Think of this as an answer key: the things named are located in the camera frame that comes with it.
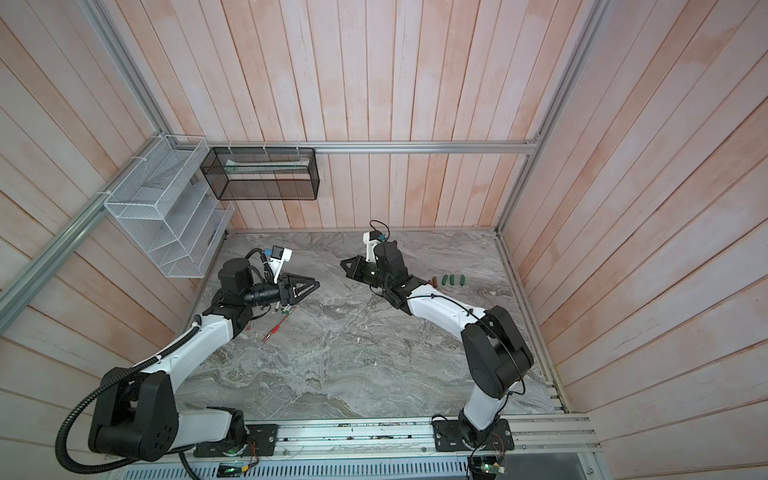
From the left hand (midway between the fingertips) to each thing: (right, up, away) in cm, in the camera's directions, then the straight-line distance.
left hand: (315, 288), depth 77 cm
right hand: (+5, +6, +5) cm, 10 cm away
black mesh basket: (-25, +39, +29) cm, 55 cm away
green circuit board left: (-19, -43, -7) cm, 48 cm away
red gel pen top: (-16, -15, +16) cm, 27 cm away
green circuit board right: (+44, -42, -7) cm, 61 cm away
